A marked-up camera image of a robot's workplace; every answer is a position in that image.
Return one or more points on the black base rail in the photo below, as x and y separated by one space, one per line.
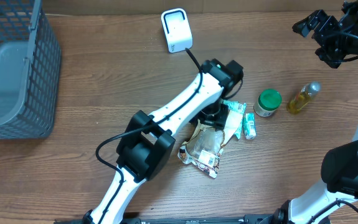
247 219

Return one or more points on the green lid jar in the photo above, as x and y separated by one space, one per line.
267 103

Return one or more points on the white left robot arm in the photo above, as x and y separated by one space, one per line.
148 140

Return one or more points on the mint green wipes pack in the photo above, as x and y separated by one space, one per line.
238 108

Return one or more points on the dark grey plastic basket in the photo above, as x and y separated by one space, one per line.
30 62

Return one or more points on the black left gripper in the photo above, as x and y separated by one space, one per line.
216 119

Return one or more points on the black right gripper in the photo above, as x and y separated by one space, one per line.
323 27

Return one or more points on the yellow liquid bottle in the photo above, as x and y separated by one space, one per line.
303 97

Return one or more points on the brown snack packet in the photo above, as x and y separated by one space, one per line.
207 143

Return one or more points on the small teal tissue pack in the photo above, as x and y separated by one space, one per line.
249 126

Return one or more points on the white barcode scanner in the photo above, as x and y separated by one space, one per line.
177 30

